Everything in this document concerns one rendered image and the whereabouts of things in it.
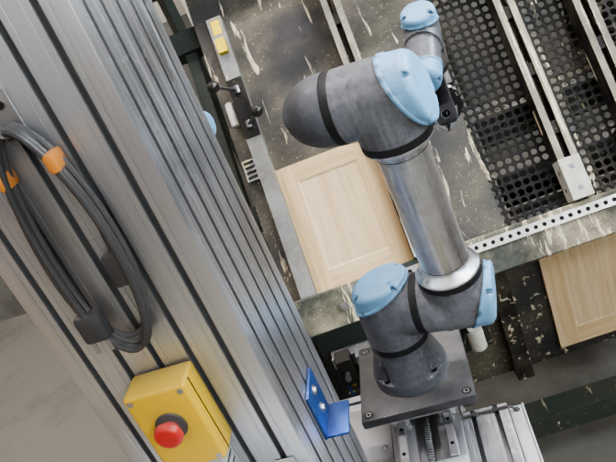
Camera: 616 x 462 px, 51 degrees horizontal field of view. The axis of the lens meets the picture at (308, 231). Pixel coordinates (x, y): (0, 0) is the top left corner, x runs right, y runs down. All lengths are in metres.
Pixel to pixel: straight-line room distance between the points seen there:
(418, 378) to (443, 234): 0.32
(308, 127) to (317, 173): 1.06
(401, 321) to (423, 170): 0.32
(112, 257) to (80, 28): 0.25
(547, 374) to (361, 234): 1.13
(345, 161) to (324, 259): 0.31
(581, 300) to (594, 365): 0.44
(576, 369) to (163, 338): 2.14
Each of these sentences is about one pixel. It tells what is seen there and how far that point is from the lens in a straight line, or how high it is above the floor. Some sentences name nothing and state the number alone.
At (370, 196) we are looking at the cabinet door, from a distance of 1.99.
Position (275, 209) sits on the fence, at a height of 1.14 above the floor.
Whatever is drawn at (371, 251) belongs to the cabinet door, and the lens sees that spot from 1.98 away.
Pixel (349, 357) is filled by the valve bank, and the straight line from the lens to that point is 1.91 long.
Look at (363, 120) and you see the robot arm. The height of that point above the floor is 1.61.
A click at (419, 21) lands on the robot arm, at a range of 1.38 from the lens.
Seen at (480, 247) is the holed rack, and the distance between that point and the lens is 1.95.
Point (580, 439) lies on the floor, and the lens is 2.55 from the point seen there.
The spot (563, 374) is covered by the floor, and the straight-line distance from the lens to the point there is 2.78.
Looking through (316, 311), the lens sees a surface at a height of 0.87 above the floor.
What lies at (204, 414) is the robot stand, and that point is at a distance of 0.86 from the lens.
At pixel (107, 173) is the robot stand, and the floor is 1.73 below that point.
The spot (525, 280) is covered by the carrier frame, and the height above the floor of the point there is 0.56.
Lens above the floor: 1.90
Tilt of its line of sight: 25 degrees down
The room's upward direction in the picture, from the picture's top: 23 degrees counter-clockwise
